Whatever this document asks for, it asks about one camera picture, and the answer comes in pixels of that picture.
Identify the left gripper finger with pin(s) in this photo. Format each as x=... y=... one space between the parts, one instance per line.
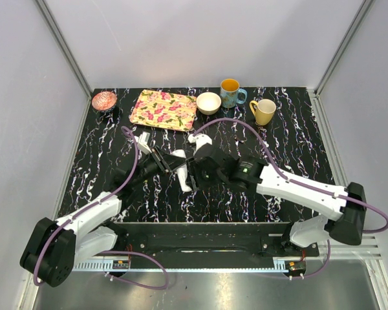
x=166 y=159
x=179 y=167

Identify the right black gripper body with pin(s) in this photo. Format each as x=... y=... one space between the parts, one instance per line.
x=204 y=179

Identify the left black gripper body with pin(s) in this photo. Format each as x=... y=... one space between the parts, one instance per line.
x=155 y=164

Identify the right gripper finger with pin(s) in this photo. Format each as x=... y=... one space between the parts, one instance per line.
x=192 y=162
x=193 y=179

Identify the white remote control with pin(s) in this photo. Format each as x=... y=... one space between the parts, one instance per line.
x=182 y=179

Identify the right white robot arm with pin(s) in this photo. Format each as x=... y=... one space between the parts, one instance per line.
x=341 y=215

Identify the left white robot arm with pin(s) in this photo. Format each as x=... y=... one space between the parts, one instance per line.
x=77 y=226

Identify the floral rectangular tray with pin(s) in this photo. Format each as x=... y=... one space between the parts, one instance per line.
x=164 y=110

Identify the cream ceramic bowl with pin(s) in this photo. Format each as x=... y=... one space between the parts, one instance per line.
x=208 y=103

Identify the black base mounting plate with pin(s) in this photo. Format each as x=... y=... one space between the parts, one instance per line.
x=191 y=247

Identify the yellow mug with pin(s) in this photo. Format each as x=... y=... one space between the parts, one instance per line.
x=263 y=110

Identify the blue butterfly mug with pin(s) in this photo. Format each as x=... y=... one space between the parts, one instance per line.
x=232 y=94

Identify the red patterned small bowl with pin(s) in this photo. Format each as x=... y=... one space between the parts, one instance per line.
x=104 y=101

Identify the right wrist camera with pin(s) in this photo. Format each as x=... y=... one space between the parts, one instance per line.
x=203 y=145

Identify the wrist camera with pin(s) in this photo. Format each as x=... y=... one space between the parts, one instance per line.
x=203 y=145
x=143 y=142

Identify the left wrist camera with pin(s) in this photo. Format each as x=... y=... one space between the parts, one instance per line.
x=143 y=142

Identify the left aluminium frame post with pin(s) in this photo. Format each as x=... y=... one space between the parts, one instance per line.
x=61 y=42

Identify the aluminium frame post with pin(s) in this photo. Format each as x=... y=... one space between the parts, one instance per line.
x=349 y=35
x=61 y=42

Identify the right aluminium frame post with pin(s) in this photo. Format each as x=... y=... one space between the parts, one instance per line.
x=349 y=35

